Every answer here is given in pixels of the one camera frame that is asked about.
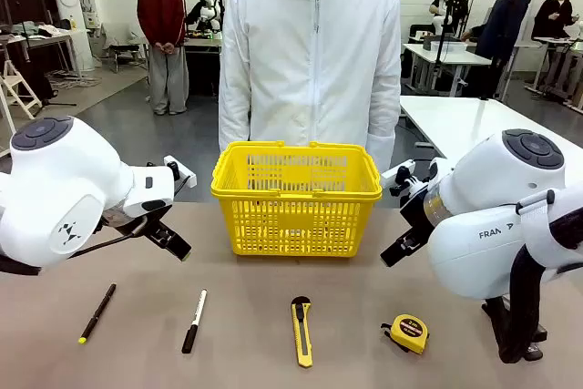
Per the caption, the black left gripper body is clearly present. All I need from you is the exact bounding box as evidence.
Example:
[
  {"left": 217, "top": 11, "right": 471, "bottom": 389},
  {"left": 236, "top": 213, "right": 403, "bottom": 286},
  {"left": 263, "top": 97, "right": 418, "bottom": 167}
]
[{"left": 101, "top": 204, "right": 172, "bottom": 245}]

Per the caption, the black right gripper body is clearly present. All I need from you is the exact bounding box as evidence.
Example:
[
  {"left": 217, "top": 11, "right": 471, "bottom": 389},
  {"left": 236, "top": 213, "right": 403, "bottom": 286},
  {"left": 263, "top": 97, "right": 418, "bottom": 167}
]
[{"left": 399, "top": 187, "right": 435, "bottom": 239}]

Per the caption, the white marker with black cap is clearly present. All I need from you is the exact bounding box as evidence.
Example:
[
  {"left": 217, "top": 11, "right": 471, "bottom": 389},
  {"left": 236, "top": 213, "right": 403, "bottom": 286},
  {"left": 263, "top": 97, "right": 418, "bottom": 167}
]
[{"left": 180, "top": 288, "right": 209, "bottom": 355}]

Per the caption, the person's left forearm white sleeve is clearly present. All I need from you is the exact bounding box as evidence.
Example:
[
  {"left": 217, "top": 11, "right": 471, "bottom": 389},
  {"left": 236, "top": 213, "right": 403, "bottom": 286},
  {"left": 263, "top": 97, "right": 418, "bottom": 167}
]
[{"left": 364, "top": 87, "right": 404, "bottom": 170}]

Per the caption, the person's right forearm white sleeve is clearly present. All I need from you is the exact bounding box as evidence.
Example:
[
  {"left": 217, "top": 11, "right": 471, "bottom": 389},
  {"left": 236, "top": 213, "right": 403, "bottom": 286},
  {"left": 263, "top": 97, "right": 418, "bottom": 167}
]
[{"left": 217, "top": 87, "right": 252, "bottom": 153}]

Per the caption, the yellow plastic shopping basket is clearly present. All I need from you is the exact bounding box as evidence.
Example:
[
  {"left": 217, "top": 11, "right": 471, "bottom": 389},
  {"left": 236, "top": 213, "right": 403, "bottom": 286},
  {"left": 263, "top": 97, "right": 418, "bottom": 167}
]
[{"left": 210, "top": 140, "right": 384, "bottom": 259}]

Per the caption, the person in white hoodie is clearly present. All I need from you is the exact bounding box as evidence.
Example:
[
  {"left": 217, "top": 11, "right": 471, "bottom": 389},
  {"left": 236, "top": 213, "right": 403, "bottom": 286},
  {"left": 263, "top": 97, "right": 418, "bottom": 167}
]
[{"left": 217, "top": 0, "right": 404, "bottom": 171}]

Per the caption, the person in dark blue coat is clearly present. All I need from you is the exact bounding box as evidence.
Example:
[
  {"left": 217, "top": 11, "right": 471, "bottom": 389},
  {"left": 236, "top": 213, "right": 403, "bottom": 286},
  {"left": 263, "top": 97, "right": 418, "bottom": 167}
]
[{"left": 460, "top": 0, "right": 532, "bottom": 101}]

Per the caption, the person in red jacket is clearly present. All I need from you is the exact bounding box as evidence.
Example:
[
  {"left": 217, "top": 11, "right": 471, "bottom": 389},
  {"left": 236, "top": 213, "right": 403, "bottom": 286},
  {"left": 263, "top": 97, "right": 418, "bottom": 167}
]
[{"left": 136, "top": 0, "right": 190, "bottom": 117}]

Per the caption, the standing person in black clothes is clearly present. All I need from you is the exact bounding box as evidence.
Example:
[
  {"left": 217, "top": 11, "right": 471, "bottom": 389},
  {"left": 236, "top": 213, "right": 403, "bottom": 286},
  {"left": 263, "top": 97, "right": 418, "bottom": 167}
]
[{"left": 531, "top": 0, "right": 580, "bottom": 40}]

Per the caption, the yellow tape measure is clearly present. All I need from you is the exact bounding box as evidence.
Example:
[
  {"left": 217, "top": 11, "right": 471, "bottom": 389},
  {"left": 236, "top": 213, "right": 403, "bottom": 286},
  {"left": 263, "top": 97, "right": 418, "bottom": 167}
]
[{"left": 380, "top": 313, "right": 431, "bottom": 356}]

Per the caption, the black pen with yellow tip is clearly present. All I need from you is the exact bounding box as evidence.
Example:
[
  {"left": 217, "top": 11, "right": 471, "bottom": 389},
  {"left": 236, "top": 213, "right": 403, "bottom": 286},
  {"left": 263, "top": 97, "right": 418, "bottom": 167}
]
[{"left": 77, "top": 282, "right": 118, "bottom": 346}]

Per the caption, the large white table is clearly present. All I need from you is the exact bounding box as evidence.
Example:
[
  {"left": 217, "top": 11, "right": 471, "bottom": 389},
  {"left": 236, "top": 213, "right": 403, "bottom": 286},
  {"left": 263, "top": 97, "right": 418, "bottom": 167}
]
[{"left": 399, "top": 94, "right": 583, "bottom": 180}]

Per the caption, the yellow utility knife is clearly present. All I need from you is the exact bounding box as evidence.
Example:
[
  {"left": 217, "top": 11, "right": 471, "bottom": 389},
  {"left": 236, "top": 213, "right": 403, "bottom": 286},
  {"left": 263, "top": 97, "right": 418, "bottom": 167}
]
[{"left": 290, "top": 296, "right": 316, "bottom": 369}]

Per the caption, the white background table with bin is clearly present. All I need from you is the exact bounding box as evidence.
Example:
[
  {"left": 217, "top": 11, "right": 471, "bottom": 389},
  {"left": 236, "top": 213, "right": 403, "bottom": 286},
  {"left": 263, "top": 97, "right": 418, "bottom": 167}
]
[{"left": 401, "top": 41, "right": 494, "bottom": 99}]

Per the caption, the clear plastic bin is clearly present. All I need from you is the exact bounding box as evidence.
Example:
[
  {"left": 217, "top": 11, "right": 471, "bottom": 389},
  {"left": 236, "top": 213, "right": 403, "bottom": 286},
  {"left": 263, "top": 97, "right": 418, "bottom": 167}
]
[{"left": 429, "top": 39, "right": 469, "bottom": 54}]

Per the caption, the black tripod stand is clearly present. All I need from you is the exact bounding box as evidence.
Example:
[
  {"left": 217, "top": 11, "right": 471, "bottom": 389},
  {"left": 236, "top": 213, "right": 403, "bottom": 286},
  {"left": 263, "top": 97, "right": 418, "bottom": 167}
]
[{"left": 432, "top": 0, "right": 462, "bottom": 86}]

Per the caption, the black metal chair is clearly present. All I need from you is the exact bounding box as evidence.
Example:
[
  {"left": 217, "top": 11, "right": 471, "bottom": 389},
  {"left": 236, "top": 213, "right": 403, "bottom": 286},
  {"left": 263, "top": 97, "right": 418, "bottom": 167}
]
[{"left": 107, "top": 39, "right": 151, "bottom": 75}]

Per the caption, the white wooden step stool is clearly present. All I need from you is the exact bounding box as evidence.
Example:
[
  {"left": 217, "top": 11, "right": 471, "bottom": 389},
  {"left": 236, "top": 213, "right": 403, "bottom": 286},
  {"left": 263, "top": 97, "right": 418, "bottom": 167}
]
[{"left": 0, "top": 59, "right": 44, "bottom": 121}]

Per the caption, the cluttered grey background table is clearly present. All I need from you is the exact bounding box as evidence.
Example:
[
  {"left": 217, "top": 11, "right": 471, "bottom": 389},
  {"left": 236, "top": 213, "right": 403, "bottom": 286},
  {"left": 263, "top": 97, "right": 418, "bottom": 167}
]
[{"left": 0, "top": 26, "right": 91, "bottom": 86}]

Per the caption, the white desk with black legs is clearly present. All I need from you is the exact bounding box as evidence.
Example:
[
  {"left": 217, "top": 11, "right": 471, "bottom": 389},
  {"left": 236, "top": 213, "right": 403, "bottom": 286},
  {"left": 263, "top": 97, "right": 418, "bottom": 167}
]
[{"left": 529, "top": 35, "right": 583, "bottom": 104}]

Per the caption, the black left arm cable sleeve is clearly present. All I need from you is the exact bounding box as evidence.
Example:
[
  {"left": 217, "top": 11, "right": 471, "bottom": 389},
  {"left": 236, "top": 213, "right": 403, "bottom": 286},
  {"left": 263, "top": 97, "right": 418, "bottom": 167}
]
[{"left": 0, "top": 218, "right": 150, "bottom": 277}]

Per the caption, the black arm cable sleeve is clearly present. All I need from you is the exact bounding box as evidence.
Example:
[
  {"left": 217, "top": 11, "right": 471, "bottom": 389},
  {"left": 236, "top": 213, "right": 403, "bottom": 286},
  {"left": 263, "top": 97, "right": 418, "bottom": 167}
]
[
  {"left": 0, "top": 218, "right": 150, "bottom": 277},
  {"left": 481, "top": 206, "right": 583, "bottom": 363}
]

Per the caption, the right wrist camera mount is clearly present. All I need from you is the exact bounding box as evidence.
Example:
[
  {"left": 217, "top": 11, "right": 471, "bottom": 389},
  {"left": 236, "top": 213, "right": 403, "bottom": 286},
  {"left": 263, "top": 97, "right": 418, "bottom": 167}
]
[{"left": 380, "top": 157, "right": 439, "bottom": 201}]

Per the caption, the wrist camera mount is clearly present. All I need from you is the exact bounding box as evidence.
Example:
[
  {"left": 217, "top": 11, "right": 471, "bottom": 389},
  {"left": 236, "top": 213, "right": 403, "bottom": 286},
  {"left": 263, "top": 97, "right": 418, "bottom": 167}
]
[
  {"left": 380, "top": 157, "right": 439, "bottom": 201},
  {"left": 162, "top": 154, "right": 198, "bottom": 189}
]

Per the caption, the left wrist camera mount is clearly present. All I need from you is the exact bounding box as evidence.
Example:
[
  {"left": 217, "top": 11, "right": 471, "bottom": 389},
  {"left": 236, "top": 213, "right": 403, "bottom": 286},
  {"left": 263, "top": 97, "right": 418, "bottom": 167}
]
[{"left": 162, "top": 154, "right": 198, "bottom": 189}]

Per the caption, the black right arm cable sleeve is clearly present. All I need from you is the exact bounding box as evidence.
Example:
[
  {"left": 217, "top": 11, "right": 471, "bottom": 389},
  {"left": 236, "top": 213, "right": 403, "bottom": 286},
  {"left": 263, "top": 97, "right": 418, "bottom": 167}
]
[{"left": 481, "top": 206, "right": 583, "bottom": 363}]

